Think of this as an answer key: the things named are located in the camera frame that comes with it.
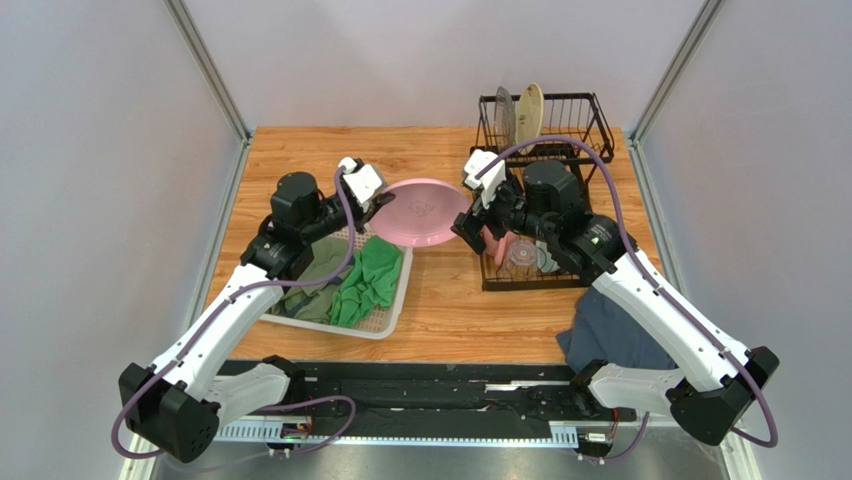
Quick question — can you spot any clear glass cup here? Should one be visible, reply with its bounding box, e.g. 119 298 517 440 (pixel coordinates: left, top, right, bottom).
500 240 539 281

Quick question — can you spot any olive green cloth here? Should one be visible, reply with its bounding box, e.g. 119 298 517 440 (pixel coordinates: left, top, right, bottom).
267 237 354 324

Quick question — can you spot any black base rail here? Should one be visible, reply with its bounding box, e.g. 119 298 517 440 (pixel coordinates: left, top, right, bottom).
283 361 640 441

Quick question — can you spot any light green bowl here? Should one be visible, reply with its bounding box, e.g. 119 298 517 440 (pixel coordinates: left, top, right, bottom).
535 241 564 274

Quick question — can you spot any cream patterned plate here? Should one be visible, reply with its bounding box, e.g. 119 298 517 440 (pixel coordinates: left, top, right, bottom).
515 83 544 145

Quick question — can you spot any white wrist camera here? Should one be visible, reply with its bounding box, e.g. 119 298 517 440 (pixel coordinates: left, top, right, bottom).
462 149 506 210
338 157 387 213

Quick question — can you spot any pink plate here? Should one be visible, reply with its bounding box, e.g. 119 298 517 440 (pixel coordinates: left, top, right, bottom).
368 178 471 248

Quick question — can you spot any white plastic basket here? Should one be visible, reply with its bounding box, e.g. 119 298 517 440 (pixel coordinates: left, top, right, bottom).
261 230 413 340

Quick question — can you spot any bright green cloth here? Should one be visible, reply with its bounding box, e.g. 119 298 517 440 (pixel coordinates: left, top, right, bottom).
329 236 403 328

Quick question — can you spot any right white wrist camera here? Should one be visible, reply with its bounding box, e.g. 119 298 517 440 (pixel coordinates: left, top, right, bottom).
462 149 506 210

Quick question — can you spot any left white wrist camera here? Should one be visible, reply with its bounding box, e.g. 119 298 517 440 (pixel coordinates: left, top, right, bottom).
338 157 387 213

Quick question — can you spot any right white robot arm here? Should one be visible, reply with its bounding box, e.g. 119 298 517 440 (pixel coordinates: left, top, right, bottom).
452 150 779 448

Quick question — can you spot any pink mug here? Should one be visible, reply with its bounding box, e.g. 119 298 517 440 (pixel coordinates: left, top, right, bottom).
483 227 519 268

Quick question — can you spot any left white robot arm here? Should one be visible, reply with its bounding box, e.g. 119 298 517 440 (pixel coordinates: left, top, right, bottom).
111 161 394 463

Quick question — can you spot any dark blue cloth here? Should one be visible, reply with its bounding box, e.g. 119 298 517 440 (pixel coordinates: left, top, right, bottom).
556 288 677 373

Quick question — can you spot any aluminium frame rail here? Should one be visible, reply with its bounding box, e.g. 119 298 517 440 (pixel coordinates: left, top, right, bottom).
119 372 763 480

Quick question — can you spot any black wire dish rack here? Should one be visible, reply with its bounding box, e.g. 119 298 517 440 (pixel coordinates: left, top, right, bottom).
470 93 614 292

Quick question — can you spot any clear glass plate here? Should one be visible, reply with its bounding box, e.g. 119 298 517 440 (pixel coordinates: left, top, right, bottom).
495 86 516 153

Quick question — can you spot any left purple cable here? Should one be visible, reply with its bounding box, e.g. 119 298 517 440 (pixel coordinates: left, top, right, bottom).
110 166 358 462

